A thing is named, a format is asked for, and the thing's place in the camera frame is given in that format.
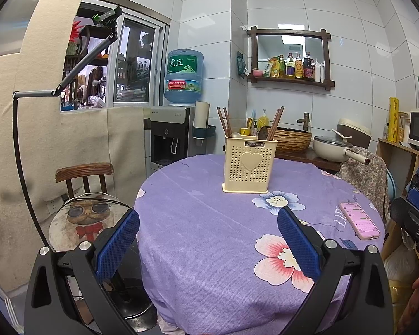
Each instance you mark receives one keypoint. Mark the wooden shelf unit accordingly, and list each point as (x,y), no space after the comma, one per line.
(394,155)

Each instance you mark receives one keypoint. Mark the row of condiment bottles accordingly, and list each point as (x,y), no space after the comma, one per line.
(298,68)

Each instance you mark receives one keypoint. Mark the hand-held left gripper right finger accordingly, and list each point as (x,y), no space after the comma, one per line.
(298,244)

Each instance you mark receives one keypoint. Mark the green hanging packet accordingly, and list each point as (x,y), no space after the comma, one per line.
(241,64)

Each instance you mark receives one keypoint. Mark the cream perforated utensil holder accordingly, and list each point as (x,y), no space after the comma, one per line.
(249,162)

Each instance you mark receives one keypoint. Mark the dark wooden wall shelf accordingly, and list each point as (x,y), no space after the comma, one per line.
(289,32)

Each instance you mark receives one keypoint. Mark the pink smartphone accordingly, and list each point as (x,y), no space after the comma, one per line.
(359,220)

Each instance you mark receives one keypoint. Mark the bronze faucet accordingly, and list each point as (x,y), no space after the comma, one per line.
(304,123)

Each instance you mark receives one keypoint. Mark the blue water bottle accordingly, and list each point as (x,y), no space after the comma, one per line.
(183,76)

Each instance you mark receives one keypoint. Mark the grey water dispenser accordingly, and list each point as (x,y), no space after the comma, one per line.
(169,129)

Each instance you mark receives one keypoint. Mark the black green phone clamp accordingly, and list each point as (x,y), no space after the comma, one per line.
(108,15)

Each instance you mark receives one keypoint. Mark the black floor stand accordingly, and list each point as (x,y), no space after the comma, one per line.
(35,93)

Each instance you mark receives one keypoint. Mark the wooden chair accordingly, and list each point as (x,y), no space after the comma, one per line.
(83,170)

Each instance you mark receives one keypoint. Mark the floral cloth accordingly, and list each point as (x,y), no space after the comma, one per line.
(365,178)

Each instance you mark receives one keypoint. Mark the yellow soap dispenser bottle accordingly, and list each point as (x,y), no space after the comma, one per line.
(263,122)

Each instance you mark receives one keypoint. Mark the woven pattern basin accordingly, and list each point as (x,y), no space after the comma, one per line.
(293,141)

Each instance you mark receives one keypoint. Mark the small pink bowl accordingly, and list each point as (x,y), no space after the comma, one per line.
(257,73)

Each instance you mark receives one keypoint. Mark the window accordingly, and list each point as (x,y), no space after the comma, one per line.
(136,66)

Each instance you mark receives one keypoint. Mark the teal wall holder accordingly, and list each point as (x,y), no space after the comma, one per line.
(205,133)

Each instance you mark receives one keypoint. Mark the cream cooking pot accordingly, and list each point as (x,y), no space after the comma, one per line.
(330,151)

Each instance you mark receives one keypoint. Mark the brown wooden chopstick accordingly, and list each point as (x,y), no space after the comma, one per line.
(221,120)
(278,118)
(227,122)
(273,125)

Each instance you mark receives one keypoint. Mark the yellow roll pack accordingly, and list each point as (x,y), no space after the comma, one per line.
(393,118)

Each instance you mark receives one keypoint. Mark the black round base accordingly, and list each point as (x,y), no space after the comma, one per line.
(136,307)

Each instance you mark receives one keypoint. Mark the blue basin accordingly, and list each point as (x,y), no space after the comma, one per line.
(391,188)

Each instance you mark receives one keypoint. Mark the purple floral tablecloth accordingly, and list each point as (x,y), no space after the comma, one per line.
(195,223)

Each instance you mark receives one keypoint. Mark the dark wooden counter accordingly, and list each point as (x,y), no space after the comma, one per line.
(300,158)

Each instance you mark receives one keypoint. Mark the cream brown rice cooker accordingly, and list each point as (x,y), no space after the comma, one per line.
(352,127)

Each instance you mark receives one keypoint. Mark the beige felt cloth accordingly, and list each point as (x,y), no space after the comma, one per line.
(90,139)

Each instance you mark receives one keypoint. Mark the white rice spoon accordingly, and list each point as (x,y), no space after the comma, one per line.
(340,133)

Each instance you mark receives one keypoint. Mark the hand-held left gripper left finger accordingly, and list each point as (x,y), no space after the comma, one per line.
(120,246)

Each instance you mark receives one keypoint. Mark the yellow cup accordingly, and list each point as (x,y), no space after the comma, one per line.
(245,132)

